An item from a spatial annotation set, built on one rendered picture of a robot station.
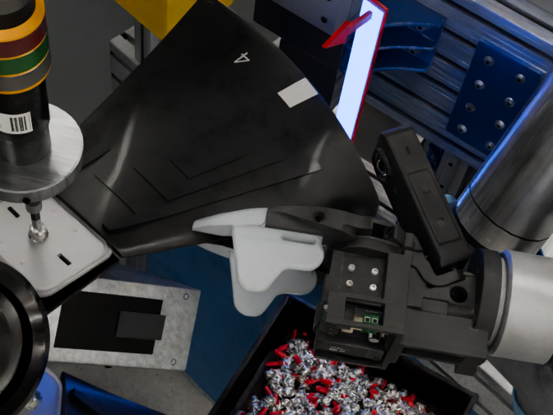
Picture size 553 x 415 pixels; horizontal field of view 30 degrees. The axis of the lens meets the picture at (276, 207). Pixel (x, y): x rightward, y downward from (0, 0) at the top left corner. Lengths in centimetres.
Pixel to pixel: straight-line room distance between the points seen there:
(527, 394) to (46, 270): 38
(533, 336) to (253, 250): 20
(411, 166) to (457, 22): 58
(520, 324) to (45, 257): 32
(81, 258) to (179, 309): 21
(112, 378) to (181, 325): 108
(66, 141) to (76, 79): 131
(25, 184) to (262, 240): 17
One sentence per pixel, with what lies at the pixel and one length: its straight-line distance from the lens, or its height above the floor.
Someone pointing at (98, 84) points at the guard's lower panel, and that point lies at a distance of 200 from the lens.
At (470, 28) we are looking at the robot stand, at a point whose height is 90.
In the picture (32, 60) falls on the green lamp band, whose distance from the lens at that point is 55.
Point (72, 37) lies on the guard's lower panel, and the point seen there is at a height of 44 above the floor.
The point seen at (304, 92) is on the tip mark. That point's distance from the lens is 83.
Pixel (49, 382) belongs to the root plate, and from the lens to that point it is 78.
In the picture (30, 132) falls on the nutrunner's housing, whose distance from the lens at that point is 60.
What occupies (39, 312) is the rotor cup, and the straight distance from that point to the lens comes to 66.
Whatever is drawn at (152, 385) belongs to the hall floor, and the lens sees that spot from 197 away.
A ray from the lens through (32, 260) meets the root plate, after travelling 70.
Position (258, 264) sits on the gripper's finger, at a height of 120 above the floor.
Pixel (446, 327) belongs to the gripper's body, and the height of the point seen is 119.
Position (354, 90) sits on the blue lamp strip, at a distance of 95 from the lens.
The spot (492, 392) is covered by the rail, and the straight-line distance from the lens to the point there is 110.
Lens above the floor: 180
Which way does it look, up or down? 56 degrees down
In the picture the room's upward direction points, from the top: 10 degrees clockwise
